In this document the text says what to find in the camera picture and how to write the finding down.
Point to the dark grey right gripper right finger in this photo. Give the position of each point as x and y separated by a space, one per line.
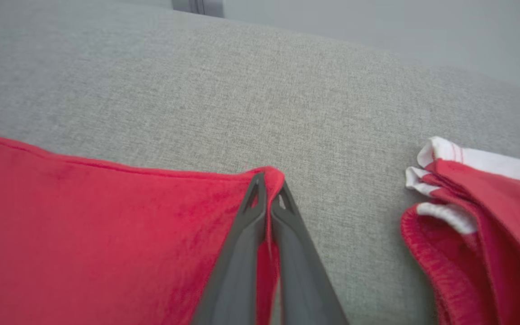
300 280

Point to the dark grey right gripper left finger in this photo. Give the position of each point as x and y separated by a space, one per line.
237 275

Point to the red T-shirt with white sleeves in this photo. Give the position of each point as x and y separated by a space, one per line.
106 234

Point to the red shorts with white stripe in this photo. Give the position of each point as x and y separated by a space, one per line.
503 253

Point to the grey fabric sofa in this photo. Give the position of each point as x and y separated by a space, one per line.
242 90

